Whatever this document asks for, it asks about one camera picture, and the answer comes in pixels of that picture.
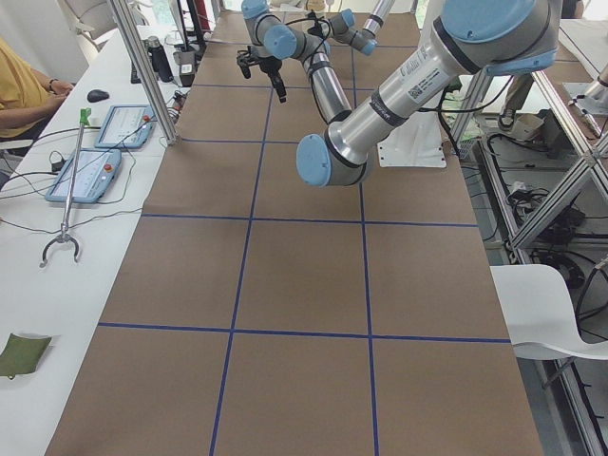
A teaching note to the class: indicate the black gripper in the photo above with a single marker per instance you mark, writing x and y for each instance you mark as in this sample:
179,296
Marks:
267,66

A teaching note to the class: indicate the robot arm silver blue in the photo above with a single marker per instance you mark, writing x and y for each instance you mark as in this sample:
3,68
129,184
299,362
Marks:
361,28
497,37

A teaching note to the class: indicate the dark water bottle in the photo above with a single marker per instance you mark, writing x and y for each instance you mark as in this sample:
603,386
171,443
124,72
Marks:
159,59

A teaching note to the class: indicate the far blue teach pendant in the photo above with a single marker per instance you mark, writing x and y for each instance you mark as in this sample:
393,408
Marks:
126,125

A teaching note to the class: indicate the blue teach pendant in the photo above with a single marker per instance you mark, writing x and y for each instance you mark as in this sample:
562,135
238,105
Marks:
96,170
126,125

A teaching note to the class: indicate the black computer mouse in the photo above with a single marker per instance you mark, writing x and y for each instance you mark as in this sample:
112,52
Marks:
97,95

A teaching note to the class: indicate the metal reacher grabber tool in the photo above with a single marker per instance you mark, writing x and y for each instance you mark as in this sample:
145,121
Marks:
64,236

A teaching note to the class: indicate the near blue teach pendant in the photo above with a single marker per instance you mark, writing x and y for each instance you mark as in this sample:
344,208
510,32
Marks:
96,170

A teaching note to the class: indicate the person in yellow shirt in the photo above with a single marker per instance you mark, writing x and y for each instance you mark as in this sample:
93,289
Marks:
29,98

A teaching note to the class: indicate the white chair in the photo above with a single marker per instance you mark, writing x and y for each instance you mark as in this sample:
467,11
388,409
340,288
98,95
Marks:
539,314

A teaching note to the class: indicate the green cloth pouch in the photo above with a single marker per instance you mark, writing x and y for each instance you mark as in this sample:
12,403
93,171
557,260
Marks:
21,355

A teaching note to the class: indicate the aluminium frame post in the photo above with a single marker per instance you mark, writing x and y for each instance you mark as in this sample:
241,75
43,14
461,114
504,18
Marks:
135,49

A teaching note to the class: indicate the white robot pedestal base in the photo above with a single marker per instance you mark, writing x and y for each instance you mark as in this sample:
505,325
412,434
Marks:
416,143

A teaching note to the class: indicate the aluminium frame rack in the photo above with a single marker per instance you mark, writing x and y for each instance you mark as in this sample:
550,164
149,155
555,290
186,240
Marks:
542,198

